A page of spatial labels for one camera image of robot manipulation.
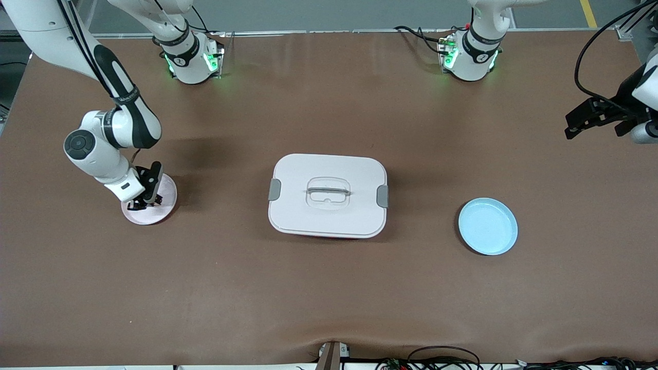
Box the pale pink round plate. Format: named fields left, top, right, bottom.
left=121, top=173, right=178, bottom=226

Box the light blue round plate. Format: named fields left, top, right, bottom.
left=458, top=197, right=519, bottom=256

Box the white lidded lunch box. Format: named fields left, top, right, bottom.
left=268, top=153, right=390, bottom=240

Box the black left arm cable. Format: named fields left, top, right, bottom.
left=574, top=0, right=658, bottom=113

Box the aluminium frame extrusion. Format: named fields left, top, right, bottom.
left=614, top=0, right=658, bottom=42

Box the clear grey lid handle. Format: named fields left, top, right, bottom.
left=306, top=187, right=352, bottom=199

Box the black arm base cable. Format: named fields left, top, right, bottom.
left=172, top=4, right=227, bottom=38
left=395, top=25, right=445, bottom=54

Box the tangled black cable bundle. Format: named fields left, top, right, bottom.
left=517, top=356, right=658, bottom=370
left=374, top=346, right=484, bottom=370

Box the camera mount post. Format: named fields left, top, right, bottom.
left=315, top=341, right=351, bottom=370

